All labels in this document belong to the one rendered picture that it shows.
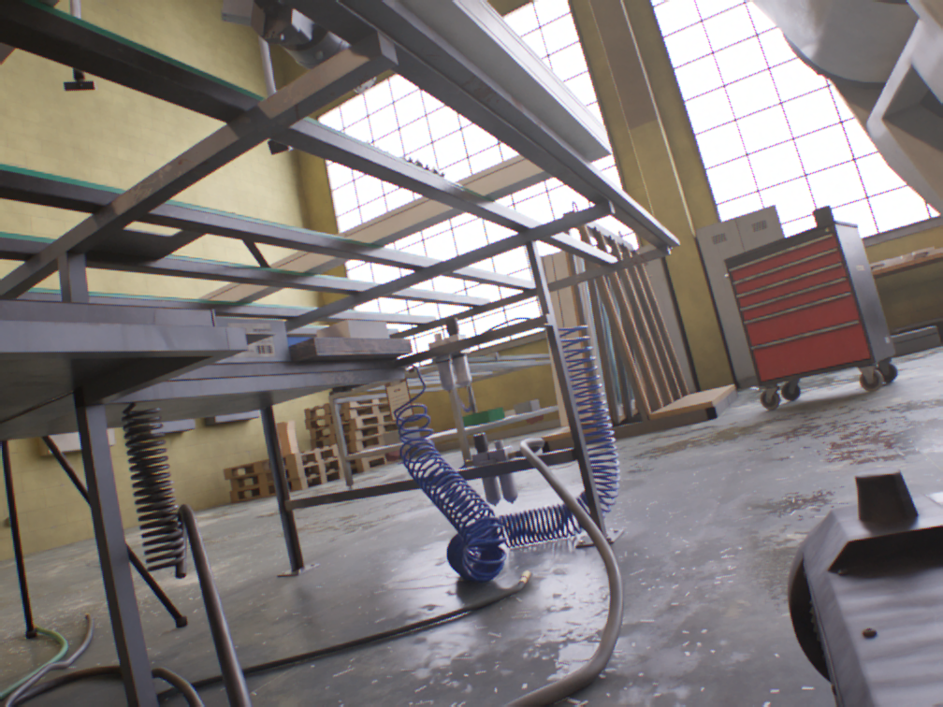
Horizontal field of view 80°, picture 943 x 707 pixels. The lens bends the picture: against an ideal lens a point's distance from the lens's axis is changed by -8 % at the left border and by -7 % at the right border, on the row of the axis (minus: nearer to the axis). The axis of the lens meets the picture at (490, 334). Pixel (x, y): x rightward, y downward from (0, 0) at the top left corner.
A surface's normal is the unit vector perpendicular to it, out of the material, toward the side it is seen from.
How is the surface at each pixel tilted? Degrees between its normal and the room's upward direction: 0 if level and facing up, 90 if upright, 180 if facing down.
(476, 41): 180
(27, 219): 90
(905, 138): 90
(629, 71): 90
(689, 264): 90
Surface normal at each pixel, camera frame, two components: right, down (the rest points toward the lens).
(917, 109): -0.39, -0.03
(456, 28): 0.22, 0.97
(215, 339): 0.86, -0.25
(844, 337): -0.74, 0.08
